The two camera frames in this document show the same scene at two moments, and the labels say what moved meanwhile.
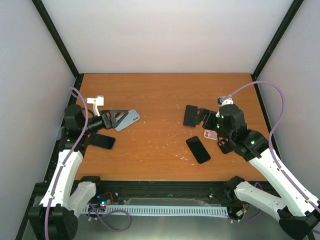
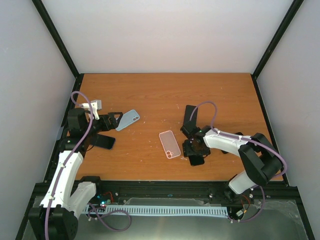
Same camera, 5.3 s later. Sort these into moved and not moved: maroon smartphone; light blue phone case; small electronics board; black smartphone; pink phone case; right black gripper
Moved: pink phone case; black smartphone; right black gripper
Not moved: light blue phone case; small electronics board; maroon smartphone
